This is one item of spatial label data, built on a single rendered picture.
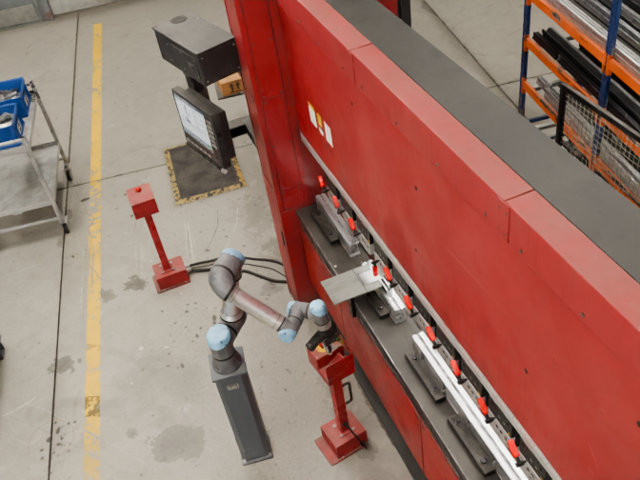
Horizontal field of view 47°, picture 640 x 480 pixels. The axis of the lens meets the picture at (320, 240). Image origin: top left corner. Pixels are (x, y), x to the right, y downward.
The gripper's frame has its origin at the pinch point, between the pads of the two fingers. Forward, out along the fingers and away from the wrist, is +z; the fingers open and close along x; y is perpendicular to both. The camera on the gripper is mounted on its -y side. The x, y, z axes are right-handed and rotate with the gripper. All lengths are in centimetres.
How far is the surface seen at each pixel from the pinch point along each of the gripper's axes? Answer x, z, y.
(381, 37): 8, -141, 62
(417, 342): -29.8, -10.5, 33.5
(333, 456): -1, 82, -16
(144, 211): 185, 9, -33
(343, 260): 48, 0, 39
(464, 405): -69, -11, 29
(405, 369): -32.5, -1.9, 23.1
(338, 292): 17.4, -14.6, 20.2
